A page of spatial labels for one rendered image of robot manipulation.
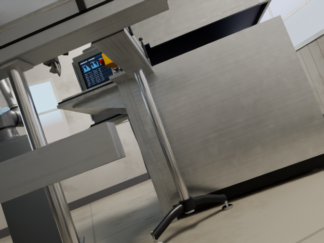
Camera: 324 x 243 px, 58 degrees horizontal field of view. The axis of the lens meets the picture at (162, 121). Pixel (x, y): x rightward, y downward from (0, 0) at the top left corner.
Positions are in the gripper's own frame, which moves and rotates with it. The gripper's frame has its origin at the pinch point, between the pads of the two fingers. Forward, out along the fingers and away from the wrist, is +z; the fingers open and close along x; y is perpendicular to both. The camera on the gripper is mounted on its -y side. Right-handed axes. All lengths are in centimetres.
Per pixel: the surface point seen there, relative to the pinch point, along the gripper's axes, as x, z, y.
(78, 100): 11.0, 23.5, -9.8
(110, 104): 2.5, 31.3, -25.2
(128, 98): 12, 34, -39
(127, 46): 66, 25, -56
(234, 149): 13, 83, -85
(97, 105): 2.5, 29.2, -17.3
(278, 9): -200, -45, -220
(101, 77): -89, -15, -3
